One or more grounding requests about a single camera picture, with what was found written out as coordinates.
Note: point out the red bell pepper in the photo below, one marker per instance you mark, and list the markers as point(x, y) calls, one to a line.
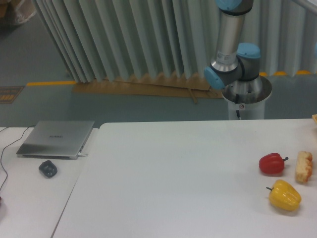
point(272, 164)

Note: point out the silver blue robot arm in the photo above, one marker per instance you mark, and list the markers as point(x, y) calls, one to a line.
point(229, 49)

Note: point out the wooden basket corner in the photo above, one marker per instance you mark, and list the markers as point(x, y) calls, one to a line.
point(314, 117)

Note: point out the brown cardboard sheet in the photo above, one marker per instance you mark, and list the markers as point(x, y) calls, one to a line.
point(173, 86)

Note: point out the pale green folding curtain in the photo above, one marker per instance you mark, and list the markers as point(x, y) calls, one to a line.
point(107, 39)

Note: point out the silver closed laptop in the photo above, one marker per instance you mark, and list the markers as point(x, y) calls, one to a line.
point(56, 139)

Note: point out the yellow bell pepper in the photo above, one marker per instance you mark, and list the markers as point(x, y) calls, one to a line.
point(284, 196)

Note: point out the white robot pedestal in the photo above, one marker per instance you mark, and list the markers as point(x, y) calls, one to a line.
point(246, 99)

